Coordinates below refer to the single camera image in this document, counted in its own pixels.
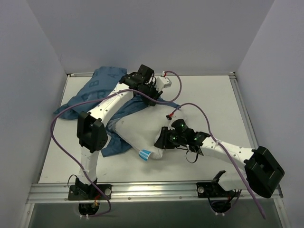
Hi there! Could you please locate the white pillow with print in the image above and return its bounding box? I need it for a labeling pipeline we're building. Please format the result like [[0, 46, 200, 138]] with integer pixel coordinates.
[[102, 104, 175, 160]]

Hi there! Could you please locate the blue letter-print pillowcase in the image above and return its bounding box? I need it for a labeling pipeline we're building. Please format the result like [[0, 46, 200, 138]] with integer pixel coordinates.
[[52, 65, 181, 158]]

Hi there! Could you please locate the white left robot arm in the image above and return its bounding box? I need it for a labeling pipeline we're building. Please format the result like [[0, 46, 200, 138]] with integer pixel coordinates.
[[75, 65, 171, 199]]

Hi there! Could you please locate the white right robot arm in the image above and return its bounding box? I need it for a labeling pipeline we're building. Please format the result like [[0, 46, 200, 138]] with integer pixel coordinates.
[[154, 119, 285, 198]]

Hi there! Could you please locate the blue white pillow label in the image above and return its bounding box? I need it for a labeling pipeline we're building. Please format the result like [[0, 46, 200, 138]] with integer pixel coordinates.
[[138, 150, 152, 161]]

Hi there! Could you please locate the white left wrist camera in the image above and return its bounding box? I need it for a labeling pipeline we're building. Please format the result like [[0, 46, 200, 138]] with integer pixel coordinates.
[[155, 76, 172, 91]]

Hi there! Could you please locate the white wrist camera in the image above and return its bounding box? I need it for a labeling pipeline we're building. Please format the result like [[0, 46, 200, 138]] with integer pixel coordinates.
[[155, 76, 172, 91], [166, 113, 176, 121]]

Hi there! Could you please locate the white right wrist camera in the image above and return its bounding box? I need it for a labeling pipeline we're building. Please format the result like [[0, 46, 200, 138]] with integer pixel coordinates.
[[166, 113, 176, 121]]

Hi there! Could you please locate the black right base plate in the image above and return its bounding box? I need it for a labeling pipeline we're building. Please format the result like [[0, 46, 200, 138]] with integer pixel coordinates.
[[196, 182, 236, 199]]

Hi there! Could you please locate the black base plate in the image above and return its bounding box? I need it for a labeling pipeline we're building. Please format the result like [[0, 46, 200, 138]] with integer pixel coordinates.
[[196, 182, 236, 199], [67, 184, 112, 201]]

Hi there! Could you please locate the aluminium back rail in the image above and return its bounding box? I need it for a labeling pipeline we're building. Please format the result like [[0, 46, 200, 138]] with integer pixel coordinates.
[[67, 72, 236, 78]]

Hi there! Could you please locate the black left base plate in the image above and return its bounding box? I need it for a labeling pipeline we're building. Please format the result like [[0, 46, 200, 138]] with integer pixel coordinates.
[[67, 184, 112, 201]]

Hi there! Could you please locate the aluminium front rail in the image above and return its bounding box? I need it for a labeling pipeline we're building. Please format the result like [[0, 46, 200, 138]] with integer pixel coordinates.
[[26, 179, 283, 205]]

